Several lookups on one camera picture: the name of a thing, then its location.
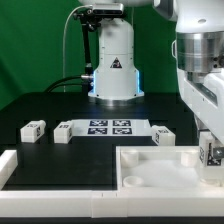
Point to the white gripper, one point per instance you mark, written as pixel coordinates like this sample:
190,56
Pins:
209,112

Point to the white square table top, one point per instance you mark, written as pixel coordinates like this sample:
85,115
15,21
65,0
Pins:
165,167

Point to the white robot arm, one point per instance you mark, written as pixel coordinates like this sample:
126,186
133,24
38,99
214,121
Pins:
198,50

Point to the white fiducial marker sheet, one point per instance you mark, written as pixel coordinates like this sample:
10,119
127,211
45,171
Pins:
111,127

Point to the green backdrop curtain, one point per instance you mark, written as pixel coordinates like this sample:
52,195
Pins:
39,44

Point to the white U-shaped obstacle fence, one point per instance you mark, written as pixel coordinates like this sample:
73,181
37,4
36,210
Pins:
121,202

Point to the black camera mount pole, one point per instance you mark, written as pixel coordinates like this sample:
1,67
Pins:
87,43

